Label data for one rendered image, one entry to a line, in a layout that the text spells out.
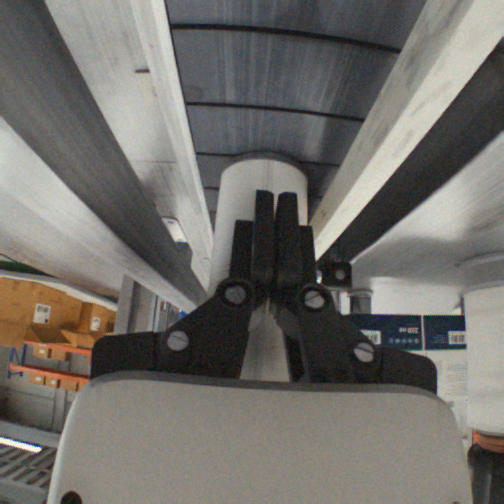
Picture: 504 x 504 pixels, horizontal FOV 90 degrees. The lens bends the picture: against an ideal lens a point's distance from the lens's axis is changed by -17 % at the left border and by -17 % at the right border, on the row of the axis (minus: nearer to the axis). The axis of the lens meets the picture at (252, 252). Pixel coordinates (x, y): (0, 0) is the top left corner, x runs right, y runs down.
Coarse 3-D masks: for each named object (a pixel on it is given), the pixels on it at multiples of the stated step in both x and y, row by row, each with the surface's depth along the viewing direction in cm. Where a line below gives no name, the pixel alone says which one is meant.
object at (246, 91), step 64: (192, 0) 8; (256, 0) 8; (320, 0) 8; (384, 0) 7; (192, 64) 10; (256, 64) 10; (320, 64) 10; (384, 64) 10; (192, 128) 14; (256, 128) 14; (320, 128) 13; (320, 192) 19
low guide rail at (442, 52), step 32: (448, 0) 5; (480, 0) 4; (416, 32) 6; (448, 32) 5; (480, 32) 5; (416, 64) 7; (448, 64) 6; (480, 64) 6; (384, 96) 9; (416, 96) 7; (448, 96) 7; (384, 128) 9; (416, 128) 8; (352, 160) 12; (384, 160) 10; (352, 192) 12; (320, 224) 17
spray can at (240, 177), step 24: (240, 168) 16; (264, 168) 15; (288, 168) 16; (240, 192) 15; (216, 216) 17; (240, 216) 15; (216, 240) 15; (216, 264) 15; (264, 312) 13; (264, 336) 13; (264, 360) 12
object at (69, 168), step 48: (0, 0) 2; (0, 48) 2; (48, 48) 2; (0, 96) 2; (48, 96) 3; (0, 144) 2; (48, 144) 3; (96, 144) 4; (48, 192) 3; (96, 192) 4; (144, 192) 6; (96, 240) 5; (144, 240) 6; (192, 288) 13
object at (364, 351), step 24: (288, 192) 11; (288, 216) 10; (288, 240) 10; (312, 240) 11; (288, 264) 9; (312, 264) 10; (288, 288) 10; (288, 312) 9; (360, 336) 9; (360, 360) 8
